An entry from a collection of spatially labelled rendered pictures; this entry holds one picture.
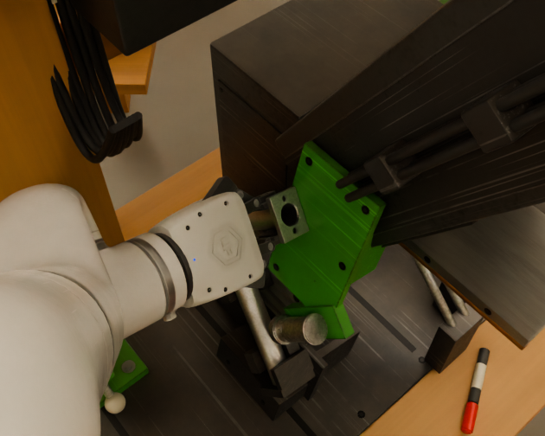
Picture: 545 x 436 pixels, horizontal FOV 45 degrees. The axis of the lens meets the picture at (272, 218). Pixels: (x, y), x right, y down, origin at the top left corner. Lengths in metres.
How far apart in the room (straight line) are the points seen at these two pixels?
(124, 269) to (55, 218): 0.12
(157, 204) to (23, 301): 0.92
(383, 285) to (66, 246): 0.66
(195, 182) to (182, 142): 1.27
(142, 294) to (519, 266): 0.46
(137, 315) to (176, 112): 2.00
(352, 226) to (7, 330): 0.51
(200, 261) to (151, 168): 1.75
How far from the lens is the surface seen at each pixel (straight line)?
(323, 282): 0.79
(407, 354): 1.01
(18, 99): 0.82
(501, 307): 0.81
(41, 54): 0.80
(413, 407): 0.98
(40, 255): 0.49
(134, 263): 0.62
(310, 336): 0.80
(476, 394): 1.00
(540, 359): 1.07
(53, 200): 0.53
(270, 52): 0.88
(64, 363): 0.26
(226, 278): 0.69
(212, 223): 0.68
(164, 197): 1.19
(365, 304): 1.04
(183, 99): 2.63
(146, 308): 0.62
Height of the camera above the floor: 1.81
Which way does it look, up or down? 54 degrees down
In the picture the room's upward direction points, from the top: straight up
